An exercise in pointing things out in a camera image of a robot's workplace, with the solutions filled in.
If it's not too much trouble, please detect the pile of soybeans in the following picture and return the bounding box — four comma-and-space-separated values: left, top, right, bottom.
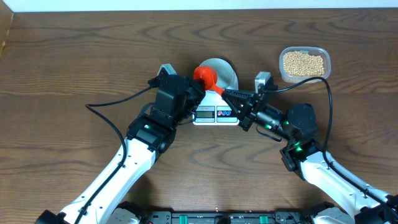
282, 51, 325, 77

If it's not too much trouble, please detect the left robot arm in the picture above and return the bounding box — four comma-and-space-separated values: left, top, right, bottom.
36, 75, 205, 223

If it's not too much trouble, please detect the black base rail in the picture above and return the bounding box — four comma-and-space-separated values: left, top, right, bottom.
139, 211, 313, 224

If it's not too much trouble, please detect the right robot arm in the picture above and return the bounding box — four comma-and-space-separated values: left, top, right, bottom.
221, 90, 397, 223

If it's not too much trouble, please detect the clear plastic container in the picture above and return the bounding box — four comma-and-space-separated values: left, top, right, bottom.
279, 47, 331, 83

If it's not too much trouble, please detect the red plastic scoop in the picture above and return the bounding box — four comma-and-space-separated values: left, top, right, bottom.
193, 65, 224, 96

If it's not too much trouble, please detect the white digital kitchen scale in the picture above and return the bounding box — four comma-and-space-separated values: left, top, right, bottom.
193, 90, 239, 126

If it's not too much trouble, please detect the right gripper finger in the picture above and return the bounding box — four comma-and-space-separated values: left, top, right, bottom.
222, 89, 256, 98
222, 95, 249, 118

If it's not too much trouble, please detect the light grey bowl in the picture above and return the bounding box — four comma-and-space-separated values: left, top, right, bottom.
200, 58, 239, 90

